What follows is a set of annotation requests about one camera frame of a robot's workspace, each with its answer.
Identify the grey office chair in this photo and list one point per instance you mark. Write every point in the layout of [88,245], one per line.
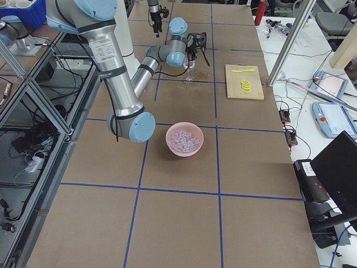
[337,24]

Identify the clear wine glass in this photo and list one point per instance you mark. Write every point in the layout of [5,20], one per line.
[188,64]

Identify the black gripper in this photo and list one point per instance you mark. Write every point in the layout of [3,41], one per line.
[191,47]
[155,17]

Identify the blue teach pendant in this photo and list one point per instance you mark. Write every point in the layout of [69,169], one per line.
[329,84]
[332,119]

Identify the pile of clear ice cubes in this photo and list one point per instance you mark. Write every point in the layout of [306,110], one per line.
[183,142]

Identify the blue storage bin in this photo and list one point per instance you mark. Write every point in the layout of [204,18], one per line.
[32,17]

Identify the upper blue teach pendant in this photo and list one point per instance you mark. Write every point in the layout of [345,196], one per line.
[329,84]

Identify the aluminium frame post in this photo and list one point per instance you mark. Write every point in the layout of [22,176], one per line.
[298,25]

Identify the black box device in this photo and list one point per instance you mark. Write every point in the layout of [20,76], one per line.
[311,187]

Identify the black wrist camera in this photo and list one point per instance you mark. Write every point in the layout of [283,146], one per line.
[164,12]
[199,40]

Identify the lower blue teach pendant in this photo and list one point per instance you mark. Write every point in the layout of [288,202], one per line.
[332,119]

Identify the yellow plastic knife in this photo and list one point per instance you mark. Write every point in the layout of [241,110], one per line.
[243,71]

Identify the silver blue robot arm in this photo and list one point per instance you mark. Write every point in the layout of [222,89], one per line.
[104,25]
[153,3]

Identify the red cylinder bottle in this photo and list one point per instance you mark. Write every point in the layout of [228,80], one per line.
[260,12]

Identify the pink bowl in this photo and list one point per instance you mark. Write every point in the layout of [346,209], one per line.
[187,127]

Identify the white pedestal column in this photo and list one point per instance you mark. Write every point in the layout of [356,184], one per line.
[123,36]

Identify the bamboo cutting board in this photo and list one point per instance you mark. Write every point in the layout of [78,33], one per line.
[233,83]

